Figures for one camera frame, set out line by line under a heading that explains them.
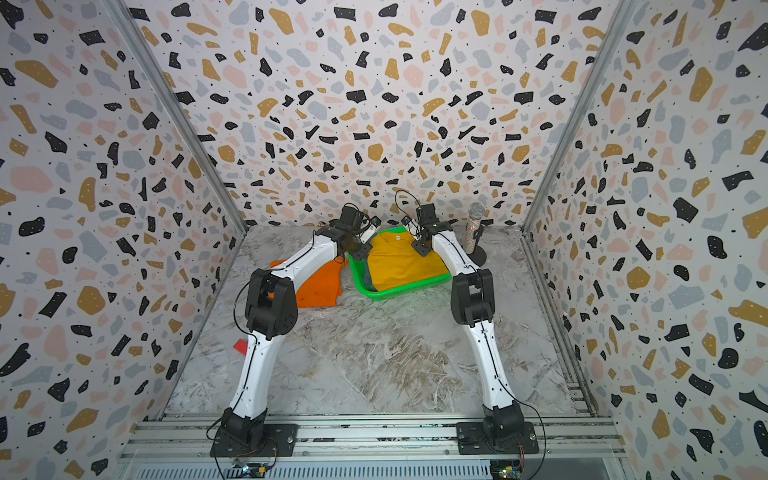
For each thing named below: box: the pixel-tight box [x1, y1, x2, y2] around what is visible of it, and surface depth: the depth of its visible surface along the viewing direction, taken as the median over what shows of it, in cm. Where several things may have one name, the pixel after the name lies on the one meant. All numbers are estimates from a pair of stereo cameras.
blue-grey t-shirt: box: [363, 267, 378, 292], surface depth 103 cm
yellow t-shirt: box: [367, 230, 452, 291], surface depth 105 cm
